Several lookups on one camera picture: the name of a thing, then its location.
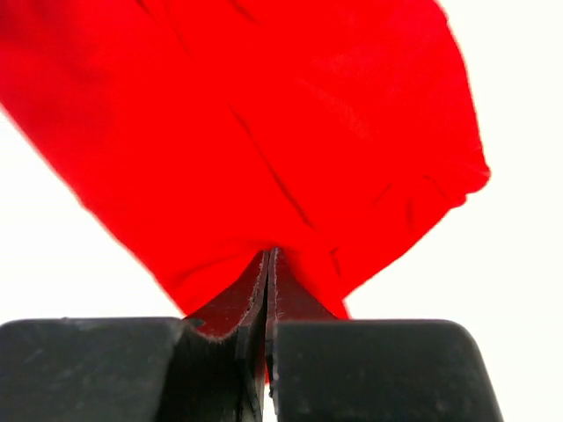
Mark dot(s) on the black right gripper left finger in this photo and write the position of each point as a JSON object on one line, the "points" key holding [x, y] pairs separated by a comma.
{"points": [[209, 366]]}

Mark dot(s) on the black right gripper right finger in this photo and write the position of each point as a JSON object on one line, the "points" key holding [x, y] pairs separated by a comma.
{"points": [[322, 368]]}

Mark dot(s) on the red t shirt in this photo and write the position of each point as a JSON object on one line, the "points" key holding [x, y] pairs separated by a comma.
{"points": [[202, 132]]}

